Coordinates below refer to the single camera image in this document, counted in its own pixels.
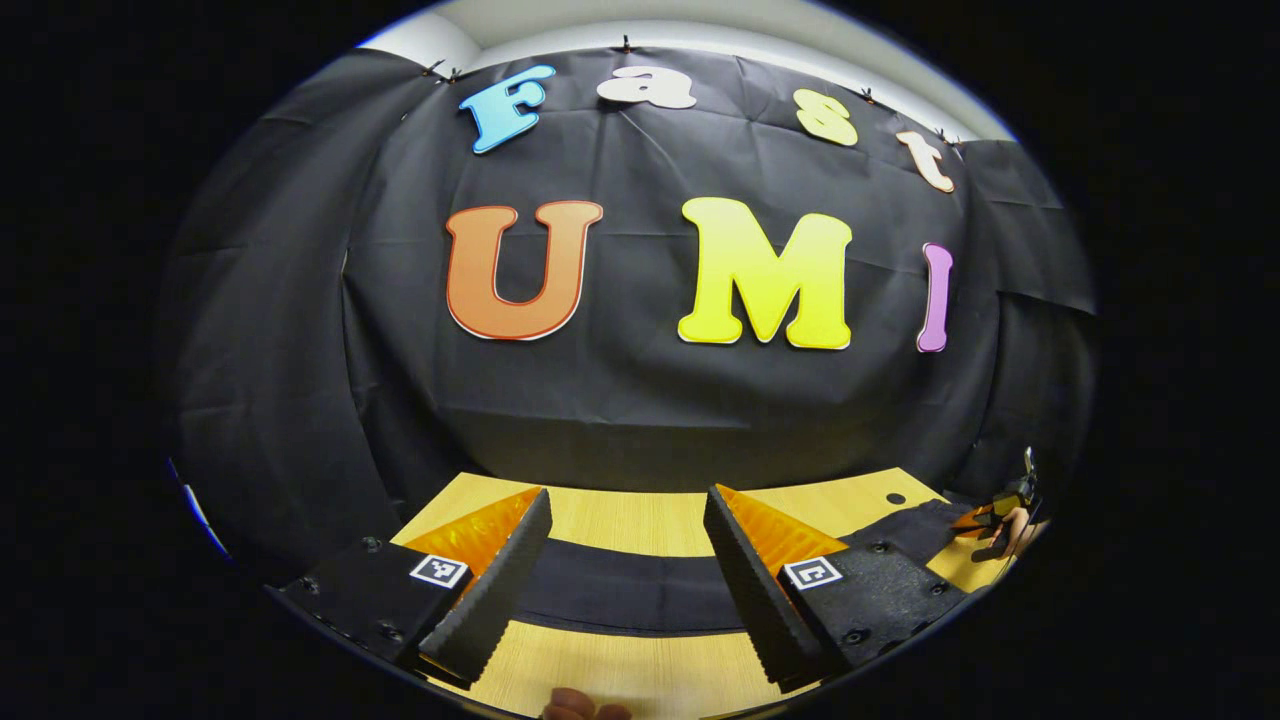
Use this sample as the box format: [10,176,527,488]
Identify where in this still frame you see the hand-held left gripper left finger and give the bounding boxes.
[270,487,553,686]

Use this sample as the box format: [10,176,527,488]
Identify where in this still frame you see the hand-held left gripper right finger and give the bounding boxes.
[703,484,969,686]

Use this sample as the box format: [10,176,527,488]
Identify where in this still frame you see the black jeans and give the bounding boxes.
[515,498,976,637]

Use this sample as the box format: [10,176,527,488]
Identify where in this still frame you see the black backdrop cloth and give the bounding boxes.
[165,45,1099,571]

